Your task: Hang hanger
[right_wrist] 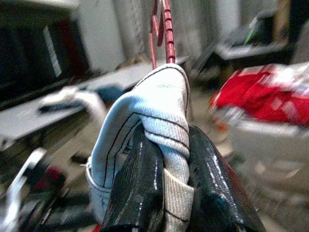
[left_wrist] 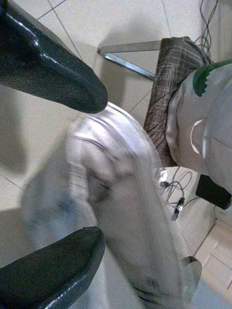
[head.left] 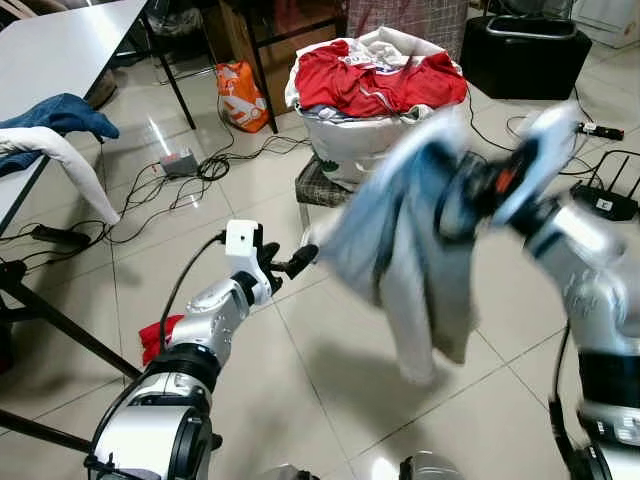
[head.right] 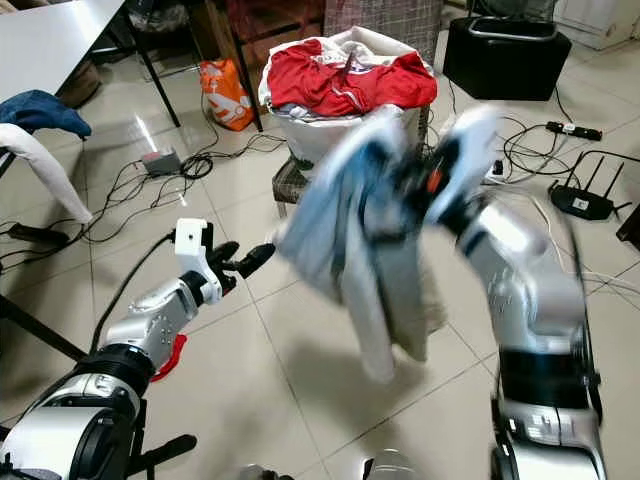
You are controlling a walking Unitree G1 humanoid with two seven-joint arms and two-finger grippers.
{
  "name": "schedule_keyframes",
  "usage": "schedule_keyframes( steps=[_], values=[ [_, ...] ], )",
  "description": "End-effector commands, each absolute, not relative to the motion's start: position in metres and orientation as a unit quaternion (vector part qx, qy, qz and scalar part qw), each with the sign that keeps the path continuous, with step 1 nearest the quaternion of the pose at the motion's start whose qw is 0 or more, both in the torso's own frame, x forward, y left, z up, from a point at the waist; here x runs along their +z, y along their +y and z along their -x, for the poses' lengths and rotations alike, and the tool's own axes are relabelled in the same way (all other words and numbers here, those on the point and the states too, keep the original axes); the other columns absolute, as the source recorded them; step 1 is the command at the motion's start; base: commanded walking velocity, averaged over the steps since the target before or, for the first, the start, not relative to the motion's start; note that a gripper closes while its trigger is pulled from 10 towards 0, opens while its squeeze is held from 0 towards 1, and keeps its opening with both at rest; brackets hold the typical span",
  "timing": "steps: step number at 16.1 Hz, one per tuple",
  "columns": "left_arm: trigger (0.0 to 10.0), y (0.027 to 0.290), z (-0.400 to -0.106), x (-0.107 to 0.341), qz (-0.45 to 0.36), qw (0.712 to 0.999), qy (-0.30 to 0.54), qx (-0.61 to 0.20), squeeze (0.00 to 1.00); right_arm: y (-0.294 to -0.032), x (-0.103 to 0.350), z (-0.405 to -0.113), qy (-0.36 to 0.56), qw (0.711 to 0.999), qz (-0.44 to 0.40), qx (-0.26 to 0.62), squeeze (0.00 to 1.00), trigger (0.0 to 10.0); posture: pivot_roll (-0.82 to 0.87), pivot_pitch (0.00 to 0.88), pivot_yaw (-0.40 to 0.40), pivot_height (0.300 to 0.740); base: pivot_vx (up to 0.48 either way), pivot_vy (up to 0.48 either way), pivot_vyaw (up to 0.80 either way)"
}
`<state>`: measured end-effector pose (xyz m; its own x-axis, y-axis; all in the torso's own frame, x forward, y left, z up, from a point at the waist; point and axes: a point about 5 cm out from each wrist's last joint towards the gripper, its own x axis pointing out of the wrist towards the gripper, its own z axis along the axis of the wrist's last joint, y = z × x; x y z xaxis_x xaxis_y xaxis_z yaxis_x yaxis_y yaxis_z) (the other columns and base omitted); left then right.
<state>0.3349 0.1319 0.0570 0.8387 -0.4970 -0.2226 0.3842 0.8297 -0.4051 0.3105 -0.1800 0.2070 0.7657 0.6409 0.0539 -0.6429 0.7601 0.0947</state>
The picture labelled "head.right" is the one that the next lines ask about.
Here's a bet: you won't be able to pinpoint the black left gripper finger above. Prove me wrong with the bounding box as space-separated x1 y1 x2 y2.
236 244 276 279

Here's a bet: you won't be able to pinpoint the white jeans black stitching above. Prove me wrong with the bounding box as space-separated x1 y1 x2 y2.
275 105 448 386

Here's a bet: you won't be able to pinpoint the white power strip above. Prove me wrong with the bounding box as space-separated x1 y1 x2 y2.
484 160 507 187

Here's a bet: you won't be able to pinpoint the brown plaid chair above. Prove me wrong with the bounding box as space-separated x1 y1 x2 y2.
272 0 446 216

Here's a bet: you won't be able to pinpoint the red cloth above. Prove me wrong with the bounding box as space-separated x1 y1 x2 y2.
150 333 189 383

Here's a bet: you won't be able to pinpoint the grey power box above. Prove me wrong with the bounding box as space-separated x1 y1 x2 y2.
142 148 183 178

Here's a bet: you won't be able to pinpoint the white laundry bag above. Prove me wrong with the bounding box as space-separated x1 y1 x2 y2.
257 27 441 179

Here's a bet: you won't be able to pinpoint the red sports garment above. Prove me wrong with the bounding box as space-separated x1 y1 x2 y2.
265 38 439 118

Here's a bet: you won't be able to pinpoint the black square box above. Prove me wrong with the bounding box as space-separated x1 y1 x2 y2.
442 15 573 101

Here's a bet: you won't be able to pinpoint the black wifi router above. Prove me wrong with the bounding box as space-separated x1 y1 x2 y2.
548 150 631 223

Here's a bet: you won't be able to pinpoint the black power strip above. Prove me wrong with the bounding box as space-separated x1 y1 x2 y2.
546 120 604 141

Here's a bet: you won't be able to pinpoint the orange printed bag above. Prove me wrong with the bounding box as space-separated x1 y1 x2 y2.
198 58 256 133

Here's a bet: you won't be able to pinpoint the black power adapter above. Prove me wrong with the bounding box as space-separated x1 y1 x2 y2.
8 222 71 248

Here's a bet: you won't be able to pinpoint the white long sleeve garment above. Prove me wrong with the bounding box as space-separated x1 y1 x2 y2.
0 122 96 225

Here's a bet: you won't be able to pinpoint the black round table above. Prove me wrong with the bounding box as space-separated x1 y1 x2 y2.
616 203 640 253

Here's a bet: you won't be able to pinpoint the blue jeans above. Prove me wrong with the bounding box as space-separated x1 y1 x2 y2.
0 90 93 139

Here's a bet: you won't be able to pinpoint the brown round basket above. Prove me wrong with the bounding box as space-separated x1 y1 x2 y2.
55 60 103 109

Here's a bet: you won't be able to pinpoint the grey right robot leg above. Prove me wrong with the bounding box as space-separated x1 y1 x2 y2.
365 450 426 480

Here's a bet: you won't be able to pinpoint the white table black legs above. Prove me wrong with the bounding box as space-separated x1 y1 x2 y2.
0 0 183 159

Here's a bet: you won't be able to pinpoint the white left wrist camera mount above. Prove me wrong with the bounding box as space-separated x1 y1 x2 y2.
175 218 214 278

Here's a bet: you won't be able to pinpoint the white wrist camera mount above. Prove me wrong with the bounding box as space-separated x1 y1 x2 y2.
428 105 503 226
175 218 214 278

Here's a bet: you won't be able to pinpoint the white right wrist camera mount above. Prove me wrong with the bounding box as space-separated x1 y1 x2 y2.
428 105 503 226

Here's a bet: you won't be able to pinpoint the white floor cable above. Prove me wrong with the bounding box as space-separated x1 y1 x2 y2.
510 190 640 293

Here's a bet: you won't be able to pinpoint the black frame desk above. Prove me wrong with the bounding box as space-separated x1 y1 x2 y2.
205 0 326 133

